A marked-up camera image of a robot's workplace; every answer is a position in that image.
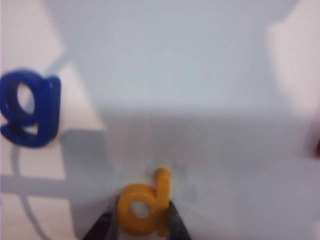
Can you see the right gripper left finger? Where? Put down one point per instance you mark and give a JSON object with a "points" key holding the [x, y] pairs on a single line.
{"points": [[100, 227]]}

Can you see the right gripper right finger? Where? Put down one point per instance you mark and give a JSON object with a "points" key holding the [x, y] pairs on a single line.
{"points": [[177, 225]]}

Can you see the yellow letter d magnet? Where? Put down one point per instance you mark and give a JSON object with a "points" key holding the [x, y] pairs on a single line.
{"points": [[163, 190]]}

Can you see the blue letter g magnet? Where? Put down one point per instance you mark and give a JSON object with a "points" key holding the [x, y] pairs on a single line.
{"points": [[51, 105]]}

